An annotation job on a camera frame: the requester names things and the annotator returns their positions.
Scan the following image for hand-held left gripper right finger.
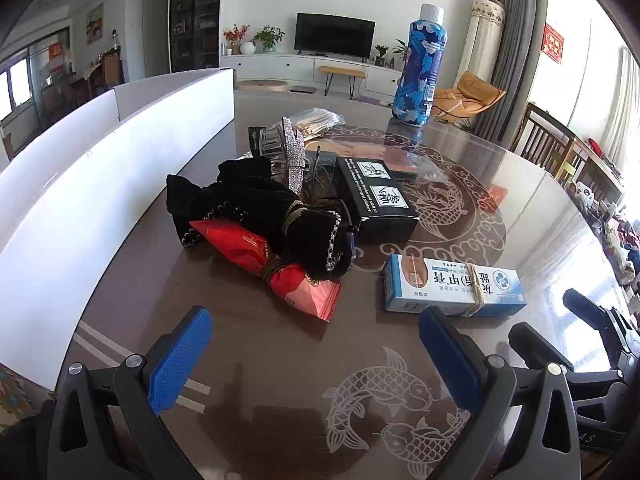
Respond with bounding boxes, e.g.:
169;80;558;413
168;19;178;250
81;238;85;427
417;306;583;480

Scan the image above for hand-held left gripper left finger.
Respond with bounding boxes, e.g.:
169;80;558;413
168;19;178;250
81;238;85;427
47;305;213;480

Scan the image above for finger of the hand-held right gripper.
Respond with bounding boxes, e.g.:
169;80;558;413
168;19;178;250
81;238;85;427
562;288;640;361
508;322;626;401

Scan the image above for blue and white medicine box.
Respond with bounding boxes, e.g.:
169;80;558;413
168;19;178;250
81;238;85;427
382;253;527;318

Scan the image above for red snack packet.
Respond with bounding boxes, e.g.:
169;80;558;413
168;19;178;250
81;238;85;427
189;220;342;323

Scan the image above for black box with white labels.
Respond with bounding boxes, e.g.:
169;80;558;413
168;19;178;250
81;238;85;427
334;156;421;245

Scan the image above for black velvet hair bow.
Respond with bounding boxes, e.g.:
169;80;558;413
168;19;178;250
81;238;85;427
166;157;357;279

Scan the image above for white cardboard box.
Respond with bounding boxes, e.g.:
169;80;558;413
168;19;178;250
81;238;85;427
0;67;236;391

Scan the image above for rhinestone bow hair clip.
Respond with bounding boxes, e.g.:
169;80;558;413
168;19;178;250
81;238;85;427
260;116;307;196

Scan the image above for gold phone case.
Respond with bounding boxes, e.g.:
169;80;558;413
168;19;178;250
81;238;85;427
320;137;426;181

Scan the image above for black eyeglasses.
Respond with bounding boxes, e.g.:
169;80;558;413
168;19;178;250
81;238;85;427
302;146;351;211

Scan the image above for brown desktop with fish pattern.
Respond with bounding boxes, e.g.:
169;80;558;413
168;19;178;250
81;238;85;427
50;92;636;480

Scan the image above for cluttered side table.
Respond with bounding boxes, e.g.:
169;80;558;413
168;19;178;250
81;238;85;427
565;135;640;301

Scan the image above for floral cushion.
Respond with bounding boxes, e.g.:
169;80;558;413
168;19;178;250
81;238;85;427
0;365;51;431

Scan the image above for dark cloth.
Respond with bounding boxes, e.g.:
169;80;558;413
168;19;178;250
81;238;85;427
0;400;56;480

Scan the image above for wooden slatted chair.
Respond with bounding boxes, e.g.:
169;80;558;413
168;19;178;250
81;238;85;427
511;102;576;178

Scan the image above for orange lounge chair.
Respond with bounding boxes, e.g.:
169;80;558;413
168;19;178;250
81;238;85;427
430;71;507;123

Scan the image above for bag of cotton swabs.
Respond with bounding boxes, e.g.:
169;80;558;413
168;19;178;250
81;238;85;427
277;107;346;141

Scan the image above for grey curtain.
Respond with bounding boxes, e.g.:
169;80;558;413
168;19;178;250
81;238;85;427
475;0;548;141

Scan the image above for round floor mat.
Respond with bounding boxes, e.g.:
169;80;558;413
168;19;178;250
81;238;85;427
236;79;287;93

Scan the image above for covered standing air conditioner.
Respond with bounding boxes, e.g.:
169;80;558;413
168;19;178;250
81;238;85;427
457;0;506;86

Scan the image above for blue patterned bottle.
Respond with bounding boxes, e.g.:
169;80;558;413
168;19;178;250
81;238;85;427
390;3;448;126

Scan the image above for white television cabinet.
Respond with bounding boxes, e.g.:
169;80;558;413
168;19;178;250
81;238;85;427
220;52;416;101

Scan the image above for wooden bench with metal legs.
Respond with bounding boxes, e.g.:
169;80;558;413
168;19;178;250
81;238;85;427
318;65;367;97

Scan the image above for window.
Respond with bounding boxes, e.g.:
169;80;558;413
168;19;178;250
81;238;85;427
0;57;30;123

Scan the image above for red flowers in vase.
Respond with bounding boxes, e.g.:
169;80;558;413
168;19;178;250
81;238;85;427
223;24;251;56

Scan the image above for green potted plant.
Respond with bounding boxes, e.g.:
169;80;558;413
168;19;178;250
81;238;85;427
252;25;286;53

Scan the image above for dark display cabinet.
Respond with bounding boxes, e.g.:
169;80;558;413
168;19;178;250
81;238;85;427
169;0;223;73

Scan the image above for framed painting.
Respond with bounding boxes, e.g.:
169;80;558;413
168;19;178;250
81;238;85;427
86;3;104;45

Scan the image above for black television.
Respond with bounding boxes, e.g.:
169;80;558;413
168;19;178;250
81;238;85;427
294;12;377;59

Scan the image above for red wall decoration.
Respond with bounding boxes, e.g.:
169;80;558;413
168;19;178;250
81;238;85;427
542;23;565;63

